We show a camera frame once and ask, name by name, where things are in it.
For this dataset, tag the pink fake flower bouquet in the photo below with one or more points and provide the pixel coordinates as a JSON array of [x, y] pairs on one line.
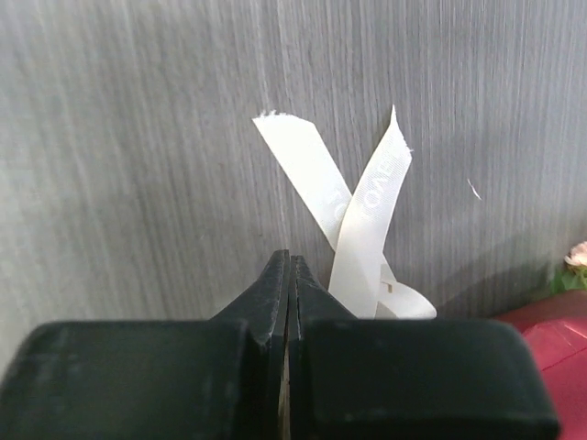
[[572, 274]]

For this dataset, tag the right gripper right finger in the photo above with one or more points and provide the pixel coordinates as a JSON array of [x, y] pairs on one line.
[[354, 378]]

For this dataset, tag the cream ribbon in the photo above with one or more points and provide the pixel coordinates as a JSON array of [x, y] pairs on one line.
[[354, 221]]

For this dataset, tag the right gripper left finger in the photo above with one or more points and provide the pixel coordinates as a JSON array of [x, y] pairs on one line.
[[218, 378]]

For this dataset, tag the red wrapping paper sheet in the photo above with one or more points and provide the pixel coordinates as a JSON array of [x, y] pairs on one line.
[[555, 331]]

